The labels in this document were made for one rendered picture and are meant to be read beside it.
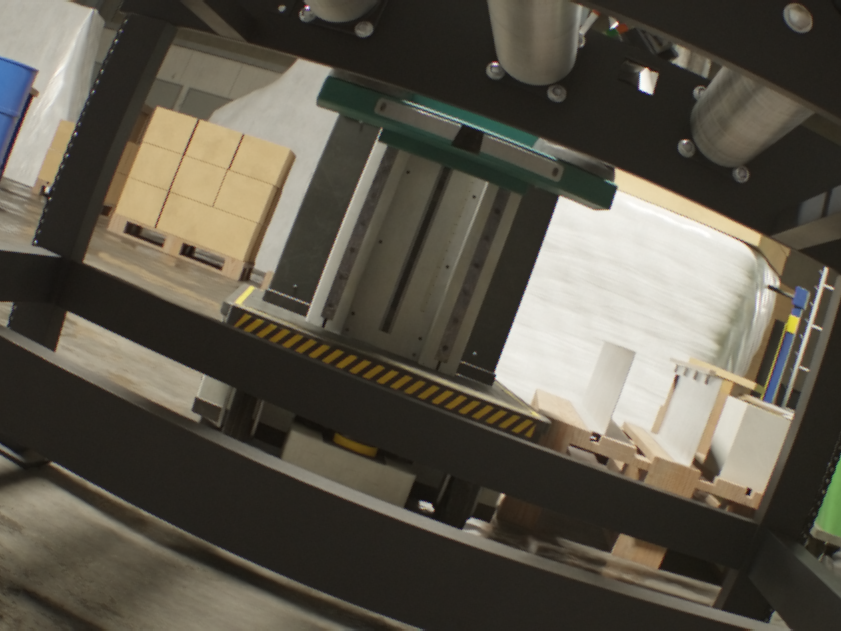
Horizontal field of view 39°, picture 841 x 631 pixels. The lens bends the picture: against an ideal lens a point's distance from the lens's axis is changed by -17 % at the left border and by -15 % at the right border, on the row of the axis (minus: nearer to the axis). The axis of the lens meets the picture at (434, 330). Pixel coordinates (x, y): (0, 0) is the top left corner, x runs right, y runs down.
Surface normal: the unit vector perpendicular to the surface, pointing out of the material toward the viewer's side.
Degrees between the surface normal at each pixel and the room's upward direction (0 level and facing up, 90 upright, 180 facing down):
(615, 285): 92
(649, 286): 84
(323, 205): 90
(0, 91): 90
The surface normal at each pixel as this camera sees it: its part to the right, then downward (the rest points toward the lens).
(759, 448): -0.03, 0.03
